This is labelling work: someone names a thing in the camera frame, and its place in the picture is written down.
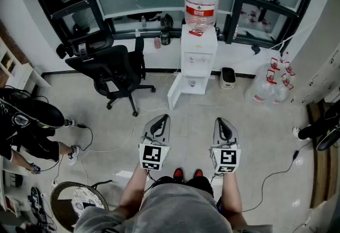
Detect black cable with adapter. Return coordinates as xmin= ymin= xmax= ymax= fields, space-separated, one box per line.
xmin=241 ymin=141 xmax=313 ymax=213
xmin=39 ymin=123 xmax=95 ymax=174

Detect black office chair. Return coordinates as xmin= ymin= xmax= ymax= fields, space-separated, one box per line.
xmin=64 ymin=36 xmax=157 ymax=118

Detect dark drinking jug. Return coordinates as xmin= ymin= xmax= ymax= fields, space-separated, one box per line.
xmin=159 ymin=30 xmax=172 ymax=46

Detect round wicker chair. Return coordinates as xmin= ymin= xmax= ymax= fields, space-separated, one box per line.
xmin=49 ymin=179 xmax=114 ymax=233

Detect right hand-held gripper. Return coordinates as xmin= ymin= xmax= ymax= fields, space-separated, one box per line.
xmin=209 ymin=116 xmax=242 ymax=174

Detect white water dispenser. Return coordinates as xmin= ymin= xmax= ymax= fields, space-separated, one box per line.
xmin=180 ymin=24 xmax=219 ymax=96

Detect wooden bench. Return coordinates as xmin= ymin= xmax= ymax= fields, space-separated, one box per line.
xmin=306 ymin=101 xmax=340 ymax=209

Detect white shelf unit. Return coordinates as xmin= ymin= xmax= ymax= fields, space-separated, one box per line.
xmin=0 ymin=36 xmax=52 ymax=90

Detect white bin with black liner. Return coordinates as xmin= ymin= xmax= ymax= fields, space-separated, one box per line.
xmin=220 ymin=66 xmax=237 ymax=90

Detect person's grey shirt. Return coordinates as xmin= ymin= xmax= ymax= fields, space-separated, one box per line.
xmin=74 ymin=182 xmax=275 ymax=233

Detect person's left red shoe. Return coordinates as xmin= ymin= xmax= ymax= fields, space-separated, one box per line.
xmin=173 ymin=168 xmax=185 ymax=184

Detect white floor cable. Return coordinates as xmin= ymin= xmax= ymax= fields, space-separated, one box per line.
xmin=79 ymin=101 xmax=171 ymax=188

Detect person's left forearm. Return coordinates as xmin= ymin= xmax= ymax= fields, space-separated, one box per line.
xmin=114 ymin=165 xmax=149 ymax=218

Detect black equipment with cables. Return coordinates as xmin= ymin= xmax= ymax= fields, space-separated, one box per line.
xmin=27 ymin=186 xmax=55 ymax=231

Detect patterned seat cushion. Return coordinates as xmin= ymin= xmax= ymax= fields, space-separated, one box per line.
xmin=72 ymin=186 xmax=106 ymax=218

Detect person's right forearm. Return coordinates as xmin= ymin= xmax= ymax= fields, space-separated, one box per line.
xmin=220 ymin=172 xmax=250 ymax=229

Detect person's black shorts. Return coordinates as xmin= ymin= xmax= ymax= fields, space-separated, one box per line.
xmin=154 ymin=175 xmax=215 ymax=197

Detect white low shelf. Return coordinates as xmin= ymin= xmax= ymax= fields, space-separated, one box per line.
xmin=0 ymin=156 xmax=30 ymax=218

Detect black handheld device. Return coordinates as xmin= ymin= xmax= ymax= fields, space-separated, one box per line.
xmin=55 ymin=42 xmax=75 ymax=60

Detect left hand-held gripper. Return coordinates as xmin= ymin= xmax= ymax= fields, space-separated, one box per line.
xmin=138 ymin=114 xmax=172 ymax=172

